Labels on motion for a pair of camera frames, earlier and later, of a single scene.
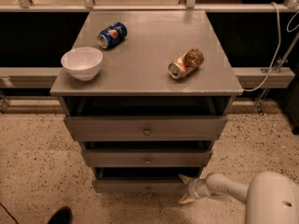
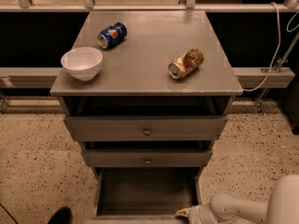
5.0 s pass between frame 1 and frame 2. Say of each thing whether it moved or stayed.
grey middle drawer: stayed
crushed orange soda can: stayed
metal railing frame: stayed
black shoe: stayed
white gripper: moved
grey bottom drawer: moved
